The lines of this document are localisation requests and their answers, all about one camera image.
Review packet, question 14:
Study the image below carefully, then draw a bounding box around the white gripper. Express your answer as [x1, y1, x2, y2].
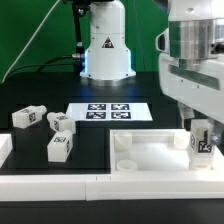
[159, 53, 224, 146]

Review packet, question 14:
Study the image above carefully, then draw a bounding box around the black cable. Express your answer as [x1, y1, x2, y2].
[6, 54, 84, 78]

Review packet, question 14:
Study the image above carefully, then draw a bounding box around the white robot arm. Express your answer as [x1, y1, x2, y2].
[81, 0, 224, 145]

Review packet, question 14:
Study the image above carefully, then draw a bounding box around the white cable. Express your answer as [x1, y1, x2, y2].
[1, 0, 64, 84]

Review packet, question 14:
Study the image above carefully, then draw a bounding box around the black pole stand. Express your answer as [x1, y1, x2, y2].
[62, 0, 91, 56]

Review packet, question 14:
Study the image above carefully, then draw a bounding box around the white U-shaped obstacle fence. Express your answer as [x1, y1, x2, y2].
[0, 133, 224, 203]

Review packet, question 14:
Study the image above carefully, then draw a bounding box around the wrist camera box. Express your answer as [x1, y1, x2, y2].
[155, 28, 169, 54]

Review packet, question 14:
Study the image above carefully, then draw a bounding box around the white sheet with fiducial tags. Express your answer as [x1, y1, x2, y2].
[66, 103, 153, 121]

